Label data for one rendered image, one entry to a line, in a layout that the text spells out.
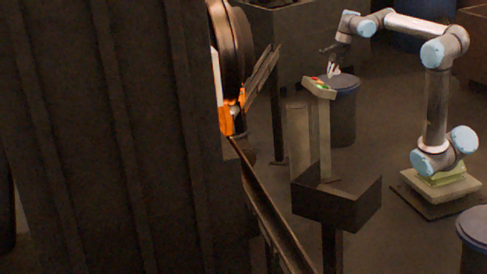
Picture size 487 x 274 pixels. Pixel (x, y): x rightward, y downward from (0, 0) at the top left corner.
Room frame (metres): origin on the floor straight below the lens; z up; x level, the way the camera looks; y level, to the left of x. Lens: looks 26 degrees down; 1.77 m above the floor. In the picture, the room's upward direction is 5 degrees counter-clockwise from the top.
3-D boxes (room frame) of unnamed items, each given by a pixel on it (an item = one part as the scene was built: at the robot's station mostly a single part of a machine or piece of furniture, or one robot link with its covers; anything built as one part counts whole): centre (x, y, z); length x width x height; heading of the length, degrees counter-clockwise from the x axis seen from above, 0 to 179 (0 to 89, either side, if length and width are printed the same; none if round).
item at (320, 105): (3.08, -0.32, 0.31); 0.24 x 0.16 x 0.62; 17
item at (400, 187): (2.75, -0.94, 0.04); 0.40 x 0.40 x 0.08; 18
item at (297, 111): (2.99, -0.18, 0.26); 0.12 x 0.12 x 0.52
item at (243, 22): (2.24, 0.08, 1.11); 0.28 x 0.06 x 0.28; 17
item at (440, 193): (2.75, -0.94, 0.10); 0.32 x 0.32 x 0.04; 18
